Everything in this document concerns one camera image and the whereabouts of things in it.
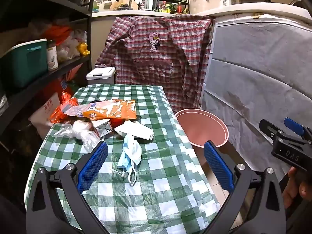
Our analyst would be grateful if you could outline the white printed sack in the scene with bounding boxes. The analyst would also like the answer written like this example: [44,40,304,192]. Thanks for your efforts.
[28,99,61,129]

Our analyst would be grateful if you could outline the wooden cutting board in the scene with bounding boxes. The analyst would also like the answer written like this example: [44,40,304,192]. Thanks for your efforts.
[111,0,138,11]

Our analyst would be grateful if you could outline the red plaid shirt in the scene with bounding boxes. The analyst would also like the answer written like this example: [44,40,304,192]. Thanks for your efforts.
[95,15,213,108]

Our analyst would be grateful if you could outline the blue face mask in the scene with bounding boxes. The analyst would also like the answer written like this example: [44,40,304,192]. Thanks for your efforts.
[111,134,142,184]

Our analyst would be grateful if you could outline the labelled jar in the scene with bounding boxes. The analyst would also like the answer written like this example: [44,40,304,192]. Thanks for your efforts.
[46,40,59,72]

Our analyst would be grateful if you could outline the grey cloth cover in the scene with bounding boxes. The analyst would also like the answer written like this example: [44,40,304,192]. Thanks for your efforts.
[200,15,312,176]

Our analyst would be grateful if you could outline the orange snack bag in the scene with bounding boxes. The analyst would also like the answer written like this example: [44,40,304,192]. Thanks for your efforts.
[65,99,137,120]

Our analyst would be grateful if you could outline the orange plastic wrapper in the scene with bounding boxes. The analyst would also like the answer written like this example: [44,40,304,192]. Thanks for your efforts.
[49,91,80,125]

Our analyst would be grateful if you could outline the white lidded trash can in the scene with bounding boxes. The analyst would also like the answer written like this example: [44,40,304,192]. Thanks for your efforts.
[86,66,116,87]

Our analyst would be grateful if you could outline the orange shopping bag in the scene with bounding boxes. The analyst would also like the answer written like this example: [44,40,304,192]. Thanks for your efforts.
[43,26,74,39]

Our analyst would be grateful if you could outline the green checked tablecloth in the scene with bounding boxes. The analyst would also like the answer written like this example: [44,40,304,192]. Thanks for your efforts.
[24,84,221,234]

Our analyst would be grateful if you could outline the clear bags of food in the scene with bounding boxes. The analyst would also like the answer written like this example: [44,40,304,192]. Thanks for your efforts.
[56,30,87,61]

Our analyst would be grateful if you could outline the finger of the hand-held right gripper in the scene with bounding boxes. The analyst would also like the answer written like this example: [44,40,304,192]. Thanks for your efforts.
[259,119,283,142]
[284,117,312,139]

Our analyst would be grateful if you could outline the teal storage box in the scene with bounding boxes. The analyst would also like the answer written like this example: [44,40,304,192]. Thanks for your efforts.
[0,38,48,88]

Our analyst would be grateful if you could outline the pink plastic bin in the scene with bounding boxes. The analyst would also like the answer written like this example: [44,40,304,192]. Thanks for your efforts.
[174,109,230,148]

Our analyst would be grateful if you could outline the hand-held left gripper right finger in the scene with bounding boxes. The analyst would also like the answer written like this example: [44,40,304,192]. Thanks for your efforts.
[202,141,287,234]

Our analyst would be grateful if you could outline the row of condiment bottles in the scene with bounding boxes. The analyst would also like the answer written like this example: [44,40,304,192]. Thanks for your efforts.
[156,1,188,14]

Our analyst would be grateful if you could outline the black shelf rack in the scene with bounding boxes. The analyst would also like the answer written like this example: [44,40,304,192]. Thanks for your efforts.
[0,0,98,176]

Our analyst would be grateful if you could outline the person's right hand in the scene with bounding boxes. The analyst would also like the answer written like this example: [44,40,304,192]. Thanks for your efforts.
[283,167,312,209]

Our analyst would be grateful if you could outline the clear plastic bag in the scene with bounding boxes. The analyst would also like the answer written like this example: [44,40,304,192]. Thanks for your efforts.
[52,123,101,154]

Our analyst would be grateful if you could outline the white paper napkin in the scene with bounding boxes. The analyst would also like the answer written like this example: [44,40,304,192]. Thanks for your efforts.
[114,122,154,140]

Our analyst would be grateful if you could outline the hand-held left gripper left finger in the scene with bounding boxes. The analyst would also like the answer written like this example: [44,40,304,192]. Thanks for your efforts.
[26,141,110,234]

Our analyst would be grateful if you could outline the white kitchen counter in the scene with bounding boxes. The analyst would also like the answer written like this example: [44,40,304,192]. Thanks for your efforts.
[91,4,312,20]

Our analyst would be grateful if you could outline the black spice rack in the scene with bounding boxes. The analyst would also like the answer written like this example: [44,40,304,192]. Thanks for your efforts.
[156,0,191,14]

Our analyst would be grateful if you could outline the red and white carton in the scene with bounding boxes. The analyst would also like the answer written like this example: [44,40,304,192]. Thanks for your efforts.
[92,118,114,138]

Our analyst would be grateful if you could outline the red box with blue label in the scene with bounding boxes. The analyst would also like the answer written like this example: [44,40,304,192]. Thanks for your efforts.
[40,75,81,98]

